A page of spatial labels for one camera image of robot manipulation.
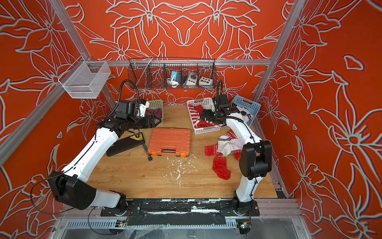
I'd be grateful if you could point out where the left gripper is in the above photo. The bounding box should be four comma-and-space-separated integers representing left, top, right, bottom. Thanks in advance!
128, 114, 162, 129

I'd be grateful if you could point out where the white black striped crew sock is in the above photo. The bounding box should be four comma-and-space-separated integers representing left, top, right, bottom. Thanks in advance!
217, 135, 243, 156

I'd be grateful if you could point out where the red snowflake sock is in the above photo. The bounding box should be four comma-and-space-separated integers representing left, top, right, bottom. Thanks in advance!
234, 150, 242, 161

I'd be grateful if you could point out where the red white striped santa sock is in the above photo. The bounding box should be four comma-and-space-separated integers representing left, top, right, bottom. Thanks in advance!
196, 121, 217, 128

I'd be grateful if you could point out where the purple ribbed sock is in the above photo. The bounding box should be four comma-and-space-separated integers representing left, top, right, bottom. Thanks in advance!
145, 108, 163, 119

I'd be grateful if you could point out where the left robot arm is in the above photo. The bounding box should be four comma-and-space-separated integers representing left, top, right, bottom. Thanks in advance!
47, 100, 162, 214

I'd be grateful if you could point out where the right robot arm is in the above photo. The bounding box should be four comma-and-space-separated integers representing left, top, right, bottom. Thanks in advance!
205, 95, 272, 216

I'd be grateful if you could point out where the white plastic basket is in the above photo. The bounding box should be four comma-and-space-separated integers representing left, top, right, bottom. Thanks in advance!
186, 98, 222, 134

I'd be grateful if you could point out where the green plastic basket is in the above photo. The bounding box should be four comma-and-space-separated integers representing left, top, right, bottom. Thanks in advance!
148, 99, 164, 125

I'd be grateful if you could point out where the blue plastic basket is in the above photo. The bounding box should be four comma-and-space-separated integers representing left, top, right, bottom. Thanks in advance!
231, 95, 261, 126

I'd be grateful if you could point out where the black yellow bit box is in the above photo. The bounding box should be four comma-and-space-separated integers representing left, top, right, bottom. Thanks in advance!
106, 132, 145, 157

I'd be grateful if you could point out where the white button box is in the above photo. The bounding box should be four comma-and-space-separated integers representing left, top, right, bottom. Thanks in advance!
199, 77, 213, 87

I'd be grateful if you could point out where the white socket cube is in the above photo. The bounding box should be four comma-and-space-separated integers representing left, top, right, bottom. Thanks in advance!
184, 72, 198, 86

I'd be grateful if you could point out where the ratchet wrench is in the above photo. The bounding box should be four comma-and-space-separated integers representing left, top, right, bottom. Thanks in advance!
142, 143, 153, 162

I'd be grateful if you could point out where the orange plastic tool case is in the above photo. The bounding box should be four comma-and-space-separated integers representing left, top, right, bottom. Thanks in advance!
148, 128, 191, 157

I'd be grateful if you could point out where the white power adapter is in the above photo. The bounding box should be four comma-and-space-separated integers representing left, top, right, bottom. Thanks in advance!
166, 71, 183, 88

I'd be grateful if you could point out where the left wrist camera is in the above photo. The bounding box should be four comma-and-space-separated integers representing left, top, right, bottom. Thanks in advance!
138, 99, 150, 117

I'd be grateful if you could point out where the black wire wall basket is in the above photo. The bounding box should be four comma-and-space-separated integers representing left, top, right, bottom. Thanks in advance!
128, 57, 218, 89

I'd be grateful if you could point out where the white wire wall basket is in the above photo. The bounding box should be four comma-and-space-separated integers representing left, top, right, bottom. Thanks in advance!
59, 62, 111, 99

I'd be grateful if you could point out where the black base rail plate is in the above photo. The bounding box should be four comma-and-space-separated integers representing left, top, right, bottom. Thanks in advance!
100, 198, 260, 228

